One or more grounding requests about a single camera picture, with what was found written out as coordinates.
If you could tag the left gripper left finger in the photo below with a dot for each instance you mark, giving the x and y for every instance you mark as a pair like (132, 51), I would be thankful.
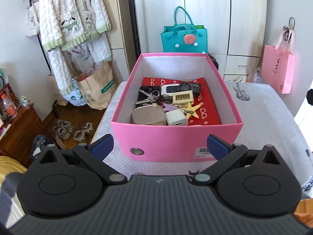
(81, 165)

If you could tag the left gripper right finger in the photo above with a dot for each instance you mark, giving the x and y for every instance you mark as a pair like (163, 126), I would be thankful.
(230, 157)

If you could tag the pink storage box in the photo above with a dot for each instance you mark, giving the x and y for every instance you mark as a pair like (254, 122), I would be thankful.
(173, 143)

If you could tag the beige round compact device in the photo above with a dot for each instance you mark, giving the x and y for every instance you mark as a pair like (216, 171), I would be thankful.
(149, 115)

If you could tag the cream hair claw clip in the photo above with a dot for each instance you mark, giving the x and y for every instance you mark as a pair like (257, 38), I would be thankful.
(183, 98)

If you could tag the beige slipper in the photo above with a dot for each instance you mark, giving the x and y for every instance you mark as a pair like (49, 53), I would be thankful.
(84, 132)

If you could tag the grey sneaker right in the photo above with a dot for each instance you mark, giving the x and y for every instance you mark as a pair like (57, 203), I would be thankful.
(61, 132)

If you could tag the grey sneaker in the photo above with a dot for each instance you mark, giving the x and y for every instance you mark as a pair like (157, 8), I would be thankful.
(61, 132)
(66, 124)

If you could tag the grey sneaker left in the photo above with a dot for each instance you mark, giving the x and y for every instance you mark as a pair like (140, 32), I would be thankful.
(66, 124)

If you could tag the red patterned cloth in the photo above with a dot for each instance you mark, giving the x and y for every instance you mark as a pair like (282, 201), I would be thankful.
(208, 114)

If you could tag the yellow starfish hair clip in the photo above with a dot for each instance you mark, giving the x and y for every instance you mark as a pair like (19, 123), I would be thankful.
(190, 110)

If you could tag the white usb charger cube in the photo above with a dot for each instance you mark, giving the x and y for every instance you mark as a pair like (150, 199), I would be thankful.
(176, 118)

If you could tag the brown paper bag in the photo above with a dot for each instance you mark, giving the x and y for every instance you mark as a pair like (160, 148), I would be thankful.
(97, 85)

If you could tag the wooden bedside cabinet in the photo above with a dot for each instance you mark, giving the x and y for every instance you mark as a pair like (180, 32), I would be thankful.
(17, 141)

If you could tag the black remote control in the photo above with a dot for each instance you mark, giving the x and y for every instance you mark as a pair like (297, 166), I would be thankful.
(194, 87)

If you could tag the purple starfish hair clip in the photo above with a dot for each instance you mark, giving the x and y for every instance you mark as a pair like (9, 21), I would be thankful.
(168, 107)

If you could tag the black battery charger case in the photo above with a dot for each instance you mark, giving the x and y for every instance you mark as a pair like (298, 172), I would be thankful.
(148, 95)

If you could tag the white pocket wifi router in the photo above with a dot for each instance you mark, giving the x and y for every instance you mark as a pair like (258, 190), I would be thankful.
(169, 89)

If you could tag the pink paper gift bag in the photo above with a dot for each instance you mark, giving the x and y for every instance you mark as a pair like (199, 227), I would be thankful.
(278, 62)

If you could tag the teal felt tote bag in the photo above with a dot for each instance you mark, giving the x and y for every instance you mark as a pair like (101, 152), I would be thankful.
(185, 37)

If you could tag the white green hanging pajamas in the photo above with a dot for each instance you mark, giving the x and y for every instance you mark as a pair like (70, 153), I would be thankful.
(69, 24)

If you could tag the white tote bag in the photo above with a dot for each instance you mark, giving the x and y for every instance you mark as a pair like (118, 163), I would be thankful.
(32, 27)

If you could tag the black coat rack pole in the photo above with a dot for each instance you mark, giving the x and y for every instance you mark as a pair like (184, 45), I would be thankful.
(135, 31)

